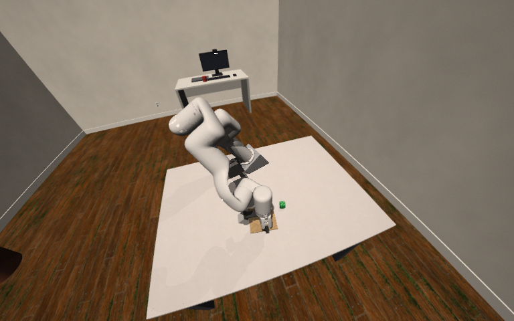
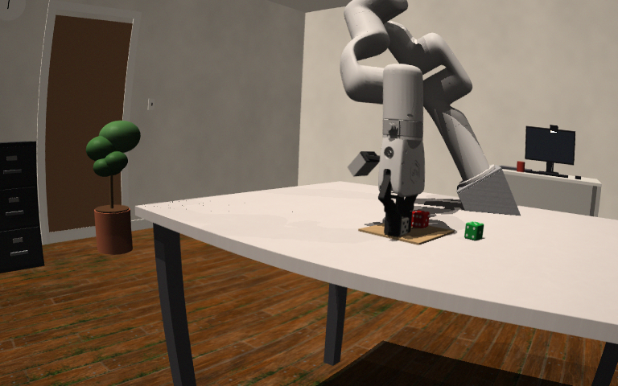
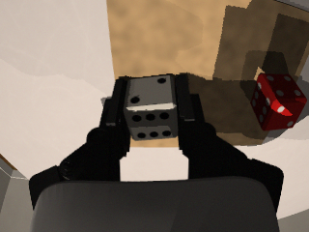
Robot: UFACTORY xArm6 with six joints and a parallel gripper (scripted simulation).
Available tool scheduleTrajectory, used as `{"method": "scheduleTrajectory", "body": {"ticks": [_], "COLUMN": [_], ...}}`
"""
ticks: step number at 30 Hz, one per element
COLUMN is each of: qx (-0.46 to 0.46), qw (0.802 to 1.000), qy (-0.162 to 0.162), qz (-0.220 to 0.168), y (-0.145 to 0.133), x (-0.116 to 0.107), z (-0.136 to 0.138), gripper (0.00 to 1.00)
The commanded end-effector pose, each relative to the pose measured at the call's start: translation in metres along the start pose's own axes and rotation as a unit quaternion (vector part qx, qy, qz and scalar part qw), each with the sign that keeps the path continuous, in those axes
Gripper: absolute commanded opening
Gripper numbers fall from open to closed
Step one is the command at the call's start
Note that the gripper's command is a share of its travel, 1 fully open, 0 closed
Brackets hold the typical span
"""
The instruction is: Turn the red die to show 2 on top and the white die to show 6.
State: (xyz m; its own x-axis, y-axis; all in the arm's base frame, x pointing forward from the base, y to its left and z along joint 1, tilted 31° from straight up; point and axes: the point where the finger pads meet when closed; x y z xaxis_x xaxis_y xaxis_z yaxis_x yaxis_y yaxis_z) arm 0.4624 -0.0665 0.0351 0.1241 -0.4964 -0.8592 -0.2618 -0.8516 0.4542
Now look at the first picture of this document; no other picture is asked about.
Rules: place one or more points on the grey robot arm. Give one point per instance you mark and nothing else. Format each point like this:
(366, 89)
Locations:
(208, 129)

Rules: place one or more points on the tan mat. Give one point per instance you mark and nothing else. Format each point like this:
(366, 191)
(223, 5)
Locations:
(255, 225)

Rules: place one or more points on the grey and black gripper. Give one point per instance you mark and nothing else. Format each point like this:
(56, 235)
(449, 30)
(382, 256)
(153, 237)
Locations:
(265, 223)

